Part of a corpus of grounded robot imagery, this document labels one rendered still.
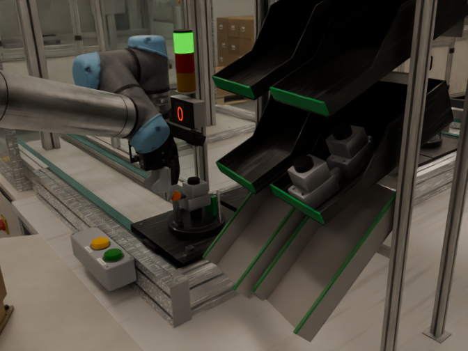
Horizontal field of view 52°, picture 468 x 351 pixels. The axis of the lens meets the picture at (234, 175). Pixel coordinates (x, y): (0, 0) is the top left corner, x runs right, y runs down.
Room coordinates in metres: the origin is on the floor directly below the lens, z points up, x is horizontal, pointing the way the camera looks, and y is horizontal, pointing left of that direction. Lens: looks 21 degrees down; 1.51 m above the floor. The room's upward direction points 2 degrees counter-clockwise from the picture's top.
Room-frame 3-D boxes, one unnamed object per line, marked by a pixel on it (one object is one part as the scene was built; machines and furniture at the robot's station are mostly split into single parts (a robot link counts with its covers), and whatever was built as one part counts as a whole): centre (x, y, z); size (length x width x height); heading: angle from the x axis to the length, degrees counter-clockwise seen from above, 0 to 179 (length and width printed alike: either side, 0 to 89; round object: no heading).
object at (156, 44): (0.99, 0.17, 1.37); 0.09 x 0.08 x 0.11; 133
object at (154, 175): (1.00, 0.18, 1.11); 0.06 x 0.03 x 0.09; 128
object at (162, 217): (1.05, 0.10, 0.96); 0.24 x 0.24 x 0.02; 38
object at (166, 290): (1.17, 0.38, 0.91); 0.89 x 0.06 x 0.11; 38
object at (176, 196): (1.02, 0.13, 1.04); 0.04 x 0.02 x 0.08; 128
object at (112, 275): (0.98, 0.32, 0.93); 0.21 x 0.07 x 0.06; 38
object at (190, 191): (1.05, 0.09, 1.06); 0.08 x 0.04 x 0.07; 128
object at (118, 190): (1.30, 0.26, 0.91); 0.84 x 0.28 x 0.10; 38
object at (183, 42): (1.27, 0.12, 1.38); 0.05 x 0.05 x 0.05
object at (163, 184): (0.98, 0.16, 1.11); 0.06 x 0.03 x 0.09; 128
